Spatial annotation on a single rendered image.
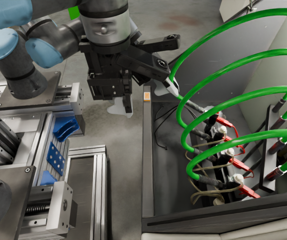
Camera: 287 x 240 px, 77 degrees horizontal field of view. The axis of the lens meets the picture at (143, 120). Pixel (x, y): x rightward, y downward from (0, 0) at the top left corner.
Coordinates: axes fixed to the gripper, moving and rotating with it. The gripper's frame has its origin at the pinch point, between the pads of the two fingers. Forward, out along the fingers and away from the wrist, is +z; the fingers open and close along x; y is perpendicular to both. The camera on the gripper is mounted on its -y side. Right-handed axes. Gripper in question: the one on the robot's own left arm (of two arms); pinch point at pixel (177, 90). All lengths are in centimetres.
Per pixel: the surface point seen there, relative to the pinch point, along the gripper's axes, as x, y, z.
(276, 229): 30.5, -9.2, 23.6
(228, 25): 2.5, -19.0, -7.9
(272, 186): 18.0, -10.4, 29.3
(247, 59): 8.7, -19.0, -1.4
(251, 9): -32.5, -28.8, 1.4
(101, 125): -89, 123, 25
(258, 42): -37.9, -26.9, 16.0
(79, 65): -186, 159, -40
